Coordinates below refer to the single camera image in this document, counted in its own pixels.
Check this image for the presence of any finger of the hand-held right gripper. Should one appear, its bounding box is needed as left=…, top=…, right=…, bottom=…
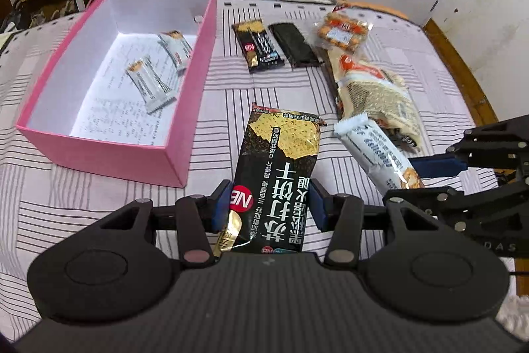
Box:
left=383, top=179, right=529, bottom=239
left=407, top=116, right=529, bottom=179

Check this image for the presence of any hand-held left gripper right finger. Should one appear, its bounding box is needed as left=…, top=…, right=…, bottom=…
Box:
left=309, top=178, right=441, bottom=268

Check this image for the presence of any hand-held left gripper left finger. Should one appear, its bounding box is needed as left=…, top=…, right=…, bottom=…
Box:
left=97, top=178, right=233, bottom=268

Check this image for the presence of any white and blue biscuit packet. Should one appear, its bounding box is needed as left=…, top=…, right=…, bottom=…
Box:
left=333, top=114, right=426, bottom=195

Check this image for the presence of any black cracker packet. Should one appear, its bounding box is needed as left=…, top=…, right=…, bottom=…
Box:
left=231, top=19, right=286, bottom=73
left=213, top=102, right=327, bottom=254

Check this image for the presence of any pink cardboard box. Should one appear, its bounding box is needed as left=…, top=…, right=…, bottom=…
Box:
left=16, top=0, right=218, bottom=189

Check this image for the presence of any plain black snack packet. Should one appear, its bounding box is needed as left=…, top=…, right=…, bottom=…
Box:
left=268, top=22, right=322, bottom=69

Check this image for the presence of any large beige snack bag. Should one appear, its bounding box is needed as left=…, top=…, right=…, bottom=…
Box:
left=326, top=49, right=423, bottom=154

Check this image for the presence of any striped bed sheet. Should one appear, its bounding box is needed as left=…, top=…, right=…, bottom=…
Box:
left=0, top=0, right=519, bottom=339

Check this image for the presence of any white snack bar packet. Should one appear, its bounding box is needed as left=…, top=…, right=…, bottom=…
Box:
left=158, top=30, right=194, bottom=73
left=125, top=57, right=177, bottom=114

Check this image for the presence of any clear bag of orange biscuits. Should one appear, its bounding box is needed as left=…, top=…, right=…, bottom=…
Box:
left=308, top=1, right=375, bottom=55

